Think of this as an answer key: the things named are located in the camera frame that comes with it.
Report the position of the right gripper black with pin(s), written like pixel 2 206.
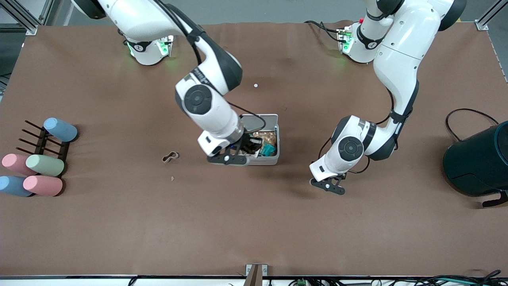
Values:
pixel 249 143

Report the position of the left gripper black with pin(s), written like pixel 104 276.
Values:
pixel 344 176

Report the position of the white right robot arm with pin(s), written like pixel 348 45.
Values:
pixel 214 115

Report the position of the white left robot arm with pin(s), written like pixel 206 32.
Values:
pixel 397 59

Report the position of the teal plastic trash piece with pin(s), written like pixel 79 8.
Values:
pixel 268 150

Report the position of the light grey open trash box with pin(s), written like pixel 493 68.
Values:
pixel 274 158

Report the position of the crinkled tan wrapper trash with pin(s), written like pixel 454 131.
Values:
pixel 268 137

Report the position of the dark teal cylindrical bin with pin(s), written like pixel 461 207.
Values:
pixel 472 167

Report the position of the black bin foot pedal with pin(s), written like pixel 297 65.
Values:
pixel 494 202

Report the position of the small green connector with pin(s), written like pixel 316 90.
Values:
pixel 301 283

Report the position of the black peg cup rack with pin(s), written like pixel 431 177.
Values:
pixel 64 153

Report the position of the blue plastic cup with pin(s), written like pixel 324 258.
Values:
pixel 61 130
pixel 14 186

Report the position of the green plastic cup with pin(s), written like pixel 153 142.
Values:
pixel 45 165

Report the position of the pink plastic cup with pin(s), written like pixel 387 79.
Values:
pixel 16 163
pixel 43 186

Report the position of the grey metal clamp bracket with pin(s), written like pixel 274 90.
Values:
pixel 256 274

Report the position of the aluminium frame profile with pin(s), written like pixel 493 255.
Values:
pixel 486 20
pixel 18 14

